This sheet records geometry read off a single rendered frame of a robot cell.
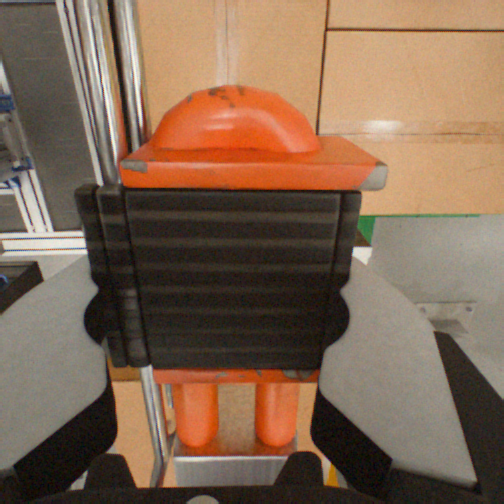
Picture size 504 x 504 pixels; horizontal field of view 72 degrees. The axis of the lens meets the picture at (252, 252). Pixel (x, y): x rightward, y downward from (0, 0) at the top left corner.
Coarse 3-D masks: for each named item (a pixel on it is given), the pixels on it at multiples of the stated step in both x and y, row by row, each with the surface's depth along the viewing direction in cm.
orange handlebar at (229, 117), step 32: (192, 96) 10; (224, 96) 10; (256, 96) 10; (160, 128) 11; (192, 128) 10; (224, 128) 10; (256, 128) 10; (288, 128) 10; (192, 384) 15; (256, 384) 16; (288, 384) 15; (192, 416) 16; (256, 416) 17; (288, 416) 16
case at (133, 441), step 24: (120, 384) 57; (240, 384) 58; (312, 384) 58; (120, 408) 60; (144, 408) 60; (168, 408) 60; (312, 408) 61; (120, 432) 62; (144, 432) 63; (144, 456) 66; (144, 480) 69; (168, 480) 70
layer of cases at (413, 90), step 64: (192, 0) 66; (256, 0) 66; (320, 0) 67; (384, 0) 67; (448, 0) 67; (192, 64) 71; (256, 64) 71; (320, 64) 72; (384, 64) 72; (448, 64) 72; (320, 128) 78; (384, 128) 78; (448, 128) 78; (384, 192) 85; (448, 192) 85
